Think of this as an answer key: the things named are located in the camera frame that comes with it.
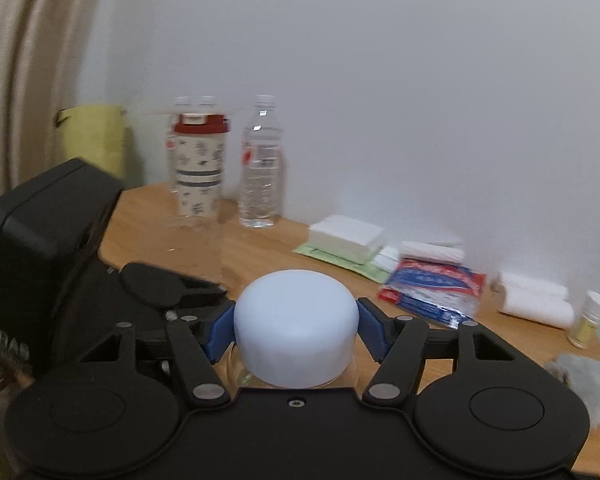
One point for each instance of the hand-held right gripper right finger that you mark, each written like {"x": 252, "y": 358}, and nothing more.
{"x": 372, "y": 332}

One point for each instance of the small plastic water bottle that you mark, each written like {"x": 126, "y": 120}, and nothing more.
{"x": 181, "y": 104}
{"x": 206, "y": 104}

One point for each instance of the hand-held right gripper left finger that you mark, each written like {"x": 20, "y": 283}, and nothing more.
{"x": 221, "y": 332}

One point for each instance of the white bottle cap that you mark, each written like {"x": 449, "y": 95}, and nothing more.
{"x": 295, "y": 327}

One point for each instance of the white tissue stack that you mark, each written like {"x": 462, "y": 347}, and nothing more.
{"x": 345, "y": 237}

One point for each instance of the white pill bottle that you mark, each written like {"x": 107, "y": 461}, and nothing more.
{"x": 589, "y": 322}

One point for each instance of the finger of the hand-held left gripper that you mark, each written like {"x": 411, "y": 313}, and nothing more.
{"x": 155, "y": 287}

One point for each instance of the tall plastic water bottle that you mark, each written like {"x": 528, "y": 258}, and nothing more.
{"x": 261, "y": 180}

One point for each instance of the blue red dental floss bag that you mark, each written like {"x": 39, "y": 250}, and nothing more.
{"x": 432, "y": 290}

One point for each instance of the grey cloth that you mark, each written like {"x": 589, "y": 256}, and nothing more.
{"x": 587, "y": 385}

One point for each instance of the white paper roll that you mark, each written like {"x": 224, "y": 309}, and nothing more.
{"x": 530, "y": 282}
{"x": 535, "y": 307}

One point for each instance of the rolled white tissue pack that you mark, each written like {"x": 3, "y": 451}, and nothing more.
{"x": 430, "y": 251}

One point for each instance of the yellow bag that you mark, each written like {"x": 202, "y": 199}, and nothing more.
{"x": 95, "y": 135}

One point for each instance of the beige curtain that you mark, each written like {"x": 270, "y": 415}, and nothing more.
{"x": 25, "y": 75}

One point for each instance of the light green paper sheet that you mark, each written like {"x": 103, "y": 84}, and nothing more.
{"x": 330, "y": 260}

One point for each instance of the floral tumbler with red lid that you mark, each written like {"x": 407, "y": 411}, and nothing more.
{"x": 200, "y": 165}

